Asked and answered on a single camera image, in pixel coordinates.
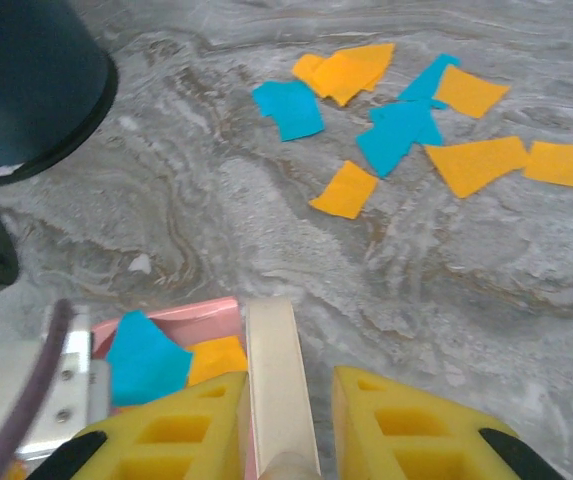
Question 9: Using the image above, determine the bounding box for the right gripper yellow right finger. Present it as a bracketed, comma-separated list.
[331, 365, 567, 480]

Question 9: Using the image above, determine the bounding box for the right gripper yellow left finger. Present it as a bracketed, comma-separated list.
[25, 372, 251, 480]

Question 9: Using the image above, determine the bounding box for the blue paper scrap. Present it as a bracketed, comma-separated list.
[355, 99, 445, 180]
[104, 309, 195, 407]
[397, 52, 462, 104]
[252, 80, 327, 143]

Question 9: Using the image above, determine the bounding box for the cream hand brush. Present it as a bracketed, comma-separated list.
[243, 295, 323, 480]

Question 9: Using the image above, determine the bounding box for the pink plastic dustpan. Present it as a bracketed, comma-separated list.
[89, 296, 260, 480]

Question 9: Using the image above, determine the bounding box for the dark blue waste bin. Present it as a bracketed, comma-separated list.
[0, 0, 119, 189]

